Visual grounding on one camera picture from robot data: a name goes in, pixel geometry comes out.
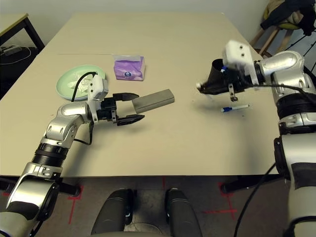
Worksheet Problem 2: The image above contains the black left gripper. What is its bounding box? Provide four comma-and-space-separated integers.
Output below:
96, 92, 145, 126

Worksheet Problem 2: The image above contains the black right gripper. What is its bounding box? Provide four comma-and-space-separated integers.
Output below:
197, 69, 254, 102

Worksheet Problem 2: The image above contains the white marker with blue cap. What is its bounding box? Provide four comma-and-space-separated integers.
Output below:
221, 104, 250, 113

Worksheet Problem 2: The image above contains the grey glasses case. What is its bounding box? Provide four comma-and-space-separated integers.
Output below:
132, 88, 176, 115

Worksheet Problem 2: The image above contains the white tissue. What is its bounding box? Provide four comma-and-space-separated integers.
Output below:
68, 74, 96, 93

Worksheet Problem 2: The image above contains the light green plate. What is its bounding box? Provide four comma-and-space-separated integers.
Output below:
56, 64, 108, 101

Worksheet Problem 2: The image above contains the black cup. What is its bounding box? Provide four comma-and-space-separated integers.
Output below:
206, 58, 230, 95

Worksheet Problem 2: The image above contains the purple tissue pack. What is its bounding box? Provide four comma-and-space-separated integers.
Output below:
113, 54, 146, 81

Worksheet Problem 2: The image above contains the wooden stool with green seat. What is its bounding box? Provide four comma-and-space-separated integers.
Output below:
250, 9, 297, 57

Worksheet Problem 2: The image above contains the black tripod stand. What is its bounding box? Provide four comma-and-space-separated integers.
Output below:
287, 32, 316, 57

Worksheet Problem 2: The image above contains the black table foot with caster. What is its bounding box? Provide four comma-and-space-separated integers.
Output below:
58, 181, 82, 197
0, 176, 13, 191
221, 175, 284, 195

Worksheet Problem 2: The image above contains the black jacket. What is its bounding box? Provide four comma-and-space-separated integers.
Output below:
260, 0, 316, 35

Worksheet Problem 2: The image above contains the dark grey robot left leg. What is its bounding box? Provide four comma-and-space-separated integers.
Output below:
91, 188, 134, 235

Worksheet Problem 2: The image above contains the dark grey robot leg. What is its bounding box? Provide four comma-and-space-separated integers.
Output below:
164, 187, 203, 237
91, 188, 134, 235

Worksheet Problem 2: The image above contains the beige fleece garment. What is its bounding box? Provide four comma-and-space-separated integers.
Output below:
266, 0, 304, 24

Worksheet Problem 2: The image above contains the dark grey robot right leg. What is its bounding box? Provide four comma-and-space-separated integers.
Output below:
164, 187, 203, 237

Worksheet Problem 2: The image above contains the grey power adapter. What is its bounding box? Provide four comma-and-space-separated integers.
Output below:
1, 44, 22, 55

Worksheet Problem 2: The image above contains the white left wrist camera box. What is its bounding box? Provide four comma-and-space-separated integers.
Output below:
86, 75, 109, 121

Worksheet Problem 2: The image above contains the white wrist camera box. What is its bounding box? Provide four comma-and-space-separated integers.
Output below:
222, 40, 260, 86
86, 75, 109, 121

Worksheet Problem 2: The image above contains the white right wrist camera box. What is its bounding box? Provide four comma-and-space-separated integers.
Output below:
222, 40, 260, 86

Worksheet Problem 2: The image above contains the black left wrist camera cable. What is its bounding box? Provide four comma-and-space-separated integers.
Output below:
71, 71, 98, 146

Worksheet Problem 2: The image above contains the thin white cable loop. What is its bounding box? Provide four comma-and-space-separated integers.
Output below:
0, 46, 32, 65

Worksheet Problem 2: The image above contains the beige side table black frame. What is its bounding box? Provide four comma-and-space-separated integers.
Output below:
0, 13, 45, 50

